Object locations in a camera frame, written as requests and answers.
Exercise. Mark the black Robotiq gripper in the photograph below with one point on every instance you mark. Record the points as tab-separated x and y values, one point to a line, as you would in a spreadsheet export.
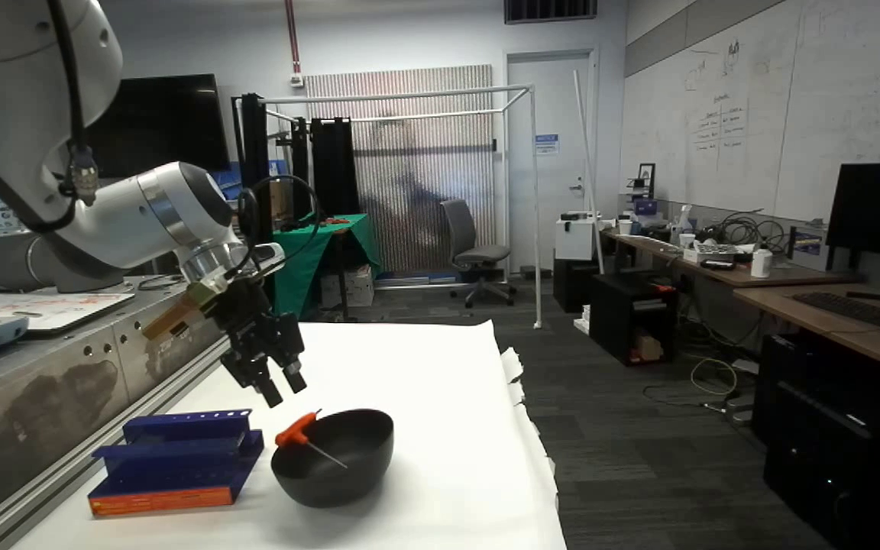
259	331

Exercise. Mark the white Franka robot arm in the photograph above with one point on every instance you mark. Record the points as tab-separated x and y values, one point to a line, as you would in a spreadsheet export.
22	93

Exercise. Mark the black bowl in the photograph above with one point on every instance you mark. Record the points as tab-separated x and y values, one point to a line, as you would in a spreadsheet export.
344	475

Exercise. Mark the blue rack with orange base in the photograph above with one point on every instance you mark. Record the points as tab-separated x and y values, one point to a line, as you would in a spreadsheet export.
183	462

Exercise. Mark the large white paper sheet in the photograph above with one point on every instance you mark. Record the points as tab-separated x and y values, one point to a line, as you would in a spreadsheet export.
440	428

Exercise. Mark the tall black panel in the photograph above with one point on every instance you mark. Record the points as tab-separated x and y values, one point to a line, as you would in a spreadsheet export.
333	164
251	154

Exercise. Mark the grey office chair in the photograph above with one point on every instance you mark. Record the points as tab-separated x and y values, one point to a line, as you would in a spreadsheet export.
481	256

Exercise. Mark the white sheet with red writing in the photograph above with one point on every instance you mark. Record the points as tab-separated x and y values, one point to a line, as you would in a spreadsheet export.
45	309

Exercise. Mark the large black screen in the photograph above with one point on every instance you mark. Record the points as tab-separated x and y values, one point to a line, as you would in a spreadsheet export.
159	122

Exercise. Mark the white box on stand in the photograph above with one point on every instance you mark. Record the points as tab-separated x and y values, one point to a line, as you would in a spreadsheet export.
575	237

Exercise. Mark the white door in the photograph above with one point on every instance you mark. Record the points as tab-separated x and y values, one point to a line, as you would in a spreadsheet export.
550	154

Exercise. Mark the cluttered long desk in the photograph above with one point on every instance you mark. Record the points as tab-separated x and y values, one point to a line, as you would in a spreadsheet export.
703	261

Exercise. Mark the ceiling air vent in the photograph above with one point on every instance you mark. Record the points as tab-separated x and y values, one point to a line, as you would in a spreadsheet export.
550	10

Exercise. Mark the white cup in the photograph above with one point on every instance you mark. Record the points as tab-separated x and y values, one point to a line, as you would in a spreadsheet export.
761	265

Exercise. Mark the brown wooden desk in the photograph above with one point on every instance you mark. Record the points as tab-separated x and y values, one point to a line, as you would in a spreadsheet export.
847	321

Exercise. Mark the black under-desk cabinet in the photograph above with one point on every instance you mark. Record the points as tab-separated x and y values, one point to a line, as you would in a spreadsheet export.
847	446

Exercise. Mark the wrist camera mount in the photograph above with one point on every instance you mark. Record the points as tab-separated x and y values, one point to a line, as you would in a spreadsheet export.
262	265

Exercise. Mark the white pipe frame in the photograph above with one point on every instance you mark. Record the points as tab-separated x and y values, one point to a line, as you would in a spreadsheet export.
533	203

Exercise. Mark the black wall device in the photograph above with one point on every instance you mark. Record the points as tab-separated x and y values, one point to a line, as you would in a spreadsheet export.
647	178

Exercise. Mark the wall whiteboard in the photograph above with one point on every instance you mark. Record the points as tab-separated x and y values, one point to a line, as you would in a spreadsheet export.
817	93

